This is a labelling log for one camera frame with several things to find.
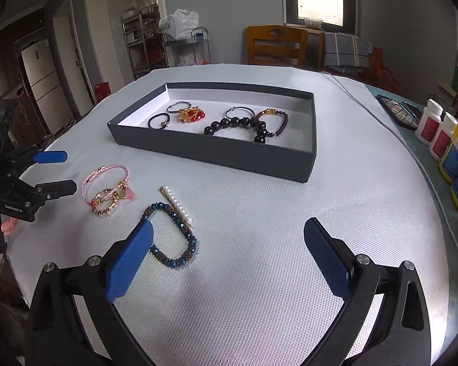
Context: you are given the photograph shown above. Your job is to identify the black hair tie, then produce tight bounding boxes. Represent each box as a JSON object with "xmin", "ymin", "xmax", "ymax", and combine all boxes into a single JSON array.
[{"xmin": 148, "ymin": 113, "xmax": 171, "ymax": 130}]

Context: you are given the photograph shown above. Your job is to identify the dark patterned tray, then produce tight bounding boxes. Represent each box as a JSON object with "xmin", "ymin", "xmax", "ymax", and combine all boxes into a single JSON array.
[{"xmin": 376, "ymin": 94, "xmax": 422, "ymax": 130}]

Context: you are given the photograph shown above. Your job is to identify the small metal cart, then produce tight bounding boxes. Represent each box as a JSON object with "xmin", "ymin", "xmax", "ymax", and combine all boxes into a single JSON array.
[{"xmin": 162, "ymin": 27, "xmax": 211, "ymax": 67}]

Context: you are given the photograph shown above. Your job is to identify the dark red bead bracelet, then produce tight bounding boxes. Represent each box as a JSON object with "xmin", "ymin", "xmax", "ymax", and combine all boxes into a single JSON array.
[{"xmin": 254, "ymin": 109, "xmax": 291, "ymax": 137}]

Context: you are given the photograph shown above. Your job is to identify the pearl hair clip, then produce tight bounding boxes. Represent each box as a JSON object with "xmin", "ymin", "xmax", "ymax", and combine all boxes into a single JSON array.
[{"xmin": 159, "ymin": 185, "xmax": 193, "ymax": 226}]

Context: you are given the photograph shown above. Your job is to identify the gold red chain bracelet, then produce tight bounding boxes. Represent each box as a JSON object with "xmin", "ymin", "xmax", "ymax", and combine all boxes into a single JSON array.
[{"xmin": 177, "ymin": 107, "xmax": 207, "ymax": 124}]

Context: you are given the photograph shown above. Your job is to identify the wooden chair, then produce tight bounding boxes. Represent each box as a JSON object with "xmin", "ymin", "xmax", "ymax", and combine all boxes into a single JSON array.
[{"xmin": 246, "ymin": 25, "xmax": 310, "ymax": 67}]

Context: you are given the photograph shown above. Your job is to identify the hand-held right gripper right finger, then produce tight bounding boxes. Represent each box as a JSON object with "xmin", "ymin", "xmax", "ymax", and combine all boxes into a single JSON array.
[{"xmin": 303, "ymin": 217, "xmax": 432, "ymax": 366}]

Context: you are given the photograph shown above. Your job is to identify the grey plaid cushion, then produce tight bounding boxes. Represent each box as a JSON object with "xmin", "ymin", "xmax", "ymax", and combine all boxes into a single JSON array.
[{"xmin": 322, "ymin": 31, "xmax": 371, "ymax": 71}]

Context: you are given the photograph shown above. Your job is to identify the blue beaded bracelet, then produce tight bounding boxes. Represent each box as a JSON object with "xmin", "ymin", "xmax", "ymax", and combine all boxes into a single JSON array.
[{"xmin": 139, "ymin": 202, "xmax": 199, "ymax": 269}]

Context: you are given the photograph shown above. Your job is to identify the pink cord bracelet gold rings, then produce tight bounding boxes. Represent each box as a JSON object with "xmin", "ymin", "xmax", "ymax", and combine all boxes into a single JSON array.
[{"xmin": 81, "ymin": 164, "xmax": 137, "ymax": 217}]

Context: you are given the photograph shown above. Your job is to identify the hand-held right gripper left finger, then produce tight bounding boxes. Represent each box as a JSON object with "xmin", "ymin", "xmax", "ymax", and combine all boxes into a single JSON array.
[{"xmin": 25, "ymin": 221, "xmax": 155, "ymax": 366}]

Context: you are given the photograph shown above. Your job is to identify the large dark bead bracelet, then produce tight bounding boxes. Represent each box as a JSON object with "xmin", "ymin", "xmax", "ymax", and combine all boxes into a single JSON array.
[{"xmin": 203, "ymin": 116, "xmax": 275, "ymax": 145}]

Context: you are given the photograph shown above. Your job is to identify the white bottle red label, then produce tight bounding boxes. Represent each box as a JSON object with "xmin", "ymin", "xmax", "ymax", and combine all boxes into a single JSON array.
[
  {"xmin": 415, "ymin": 99, "xmax": 443, "ymax": 146},
  {"xmin": 428, "ymin": 112, "xmax": 458, "ymax": 161}
]

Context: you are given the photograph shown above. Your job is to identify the white plastic bag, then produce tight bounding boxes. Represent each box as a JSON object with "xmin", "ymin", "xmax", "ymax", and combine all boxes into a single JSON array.
[{"xmin": 159, "ymin": 8, "xmax": 199, "ymax": 41}]

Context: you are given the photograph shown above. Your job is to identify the white refrigerator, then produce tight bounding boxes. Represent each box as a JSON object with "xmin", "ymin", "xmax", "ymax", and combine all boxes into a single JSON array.
[{"xmin": 21, "ymin": 38, "xmax": 67, "ymax": 134}]

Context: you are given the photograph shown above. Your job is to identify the dark grey shallow box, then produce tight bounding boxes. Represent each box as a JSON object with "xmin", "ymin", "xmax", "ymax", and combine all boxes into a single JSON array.
[{"xmin": 107, "ymin": 82, "xmax": 317, "ymax": 183}]

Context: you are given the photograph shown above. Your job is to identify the metal shelf rack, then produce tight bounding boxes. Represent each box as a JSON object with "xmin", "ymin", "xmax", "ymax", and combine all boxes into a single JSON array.
[{"xmin": 121, "ymin": 5, "xmax": 165, "ymax": 81}]

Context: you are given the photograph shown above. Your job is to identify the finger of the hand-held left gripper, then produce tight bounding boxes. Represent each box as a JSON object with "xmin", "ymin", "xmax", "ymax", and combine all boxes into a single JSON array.
[
  {"xmin": 21, "ymin": 179, "xmax": 78, "ymax": 207},
  {"xmin": 8, "ymin": 149, "xmax": 68, "ymax": 172}
]

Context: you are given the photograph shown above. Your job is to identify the red bag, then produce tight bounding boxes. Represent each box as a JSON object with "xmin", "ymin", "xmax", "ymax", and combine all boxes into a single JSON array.
[{"xmin": 370, "ymin": 48, "xmax": 399, "ymax": 92}]

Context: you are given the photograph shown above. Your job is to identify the large silver bangle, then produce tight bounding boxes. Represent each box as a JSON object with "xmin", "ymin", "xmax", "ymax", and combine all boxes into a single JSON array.
[{"xmin": 225, "ymin": 106, "xmax": 256, "ymax": 120}]

